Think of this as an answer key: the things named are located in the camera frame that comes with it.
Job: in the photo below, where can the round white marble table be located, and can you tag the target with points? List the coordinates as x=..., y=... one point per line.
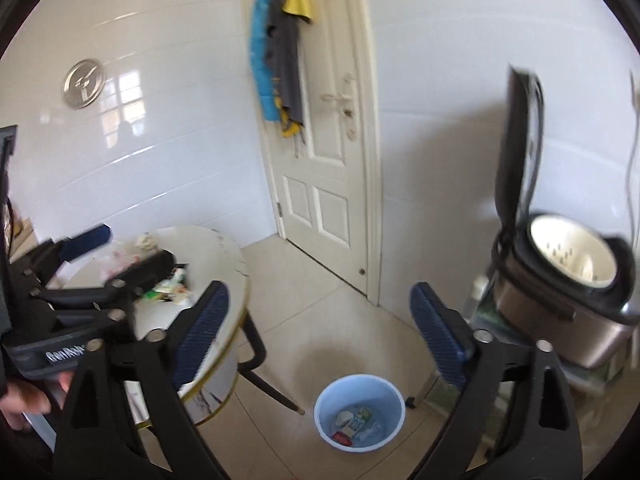
x=210, y=245

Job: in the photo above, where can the white plastic wrapper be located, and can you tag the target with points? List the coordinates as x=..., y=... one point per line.
x=371, y=432

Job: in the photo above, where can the white tissue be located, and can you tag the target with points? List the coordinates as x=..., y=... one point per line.
x=145, y=241

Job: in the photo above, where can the grey hanging garment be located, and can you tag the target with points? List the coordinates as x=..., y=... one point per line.
x=289, y=60

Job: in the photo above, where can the black metal chair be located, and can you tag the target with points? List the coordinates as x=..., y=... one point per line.
x=260, y=355

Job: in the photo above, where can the light blue plastic bucket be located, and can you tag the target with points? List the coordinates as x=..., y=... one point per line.
x=330, y=395

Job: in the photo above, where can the green and white packet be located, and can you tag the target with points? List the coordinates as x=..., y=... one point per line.
x=364, y=415

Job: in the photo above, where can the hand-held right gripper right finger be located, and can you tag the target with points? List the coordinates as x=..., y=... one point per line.
x=440, y=335

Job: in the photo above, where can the red wrapper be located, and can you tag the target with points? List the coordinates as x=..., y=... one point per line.
x=342, y=439

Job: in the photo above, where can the silver rice cooker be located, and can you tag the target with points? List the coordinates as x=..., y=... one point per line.
x=550, y=320

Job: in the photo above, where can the white paper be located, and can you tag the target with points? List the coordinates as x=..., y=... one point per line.
x=344, y=417

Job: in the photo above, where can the white panel door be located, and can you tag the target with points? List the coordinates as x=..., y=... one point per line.
x=325, y=200

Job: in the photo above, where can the person's left hand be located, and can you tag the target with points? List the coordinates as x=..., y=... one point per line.
x=20, y=400

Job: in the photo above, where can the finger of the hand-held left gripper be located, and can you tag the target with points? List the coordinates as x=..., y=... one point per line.
x=145, y=270
x=87, y=241

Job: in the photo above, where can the blue and white packet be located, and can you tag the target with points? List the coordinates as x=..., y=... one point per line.
x=354, y=429

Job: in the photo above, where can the pink wrapper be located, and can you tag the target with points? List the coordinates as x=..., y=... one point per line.
x=120, y=261

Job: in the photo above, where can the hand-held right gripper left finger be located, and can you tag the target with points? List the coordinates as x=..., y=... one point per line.
x=200, y=330

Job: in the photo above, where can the green and white wrapper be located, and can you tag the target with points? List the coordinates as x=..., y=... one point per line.
x=172, y=284

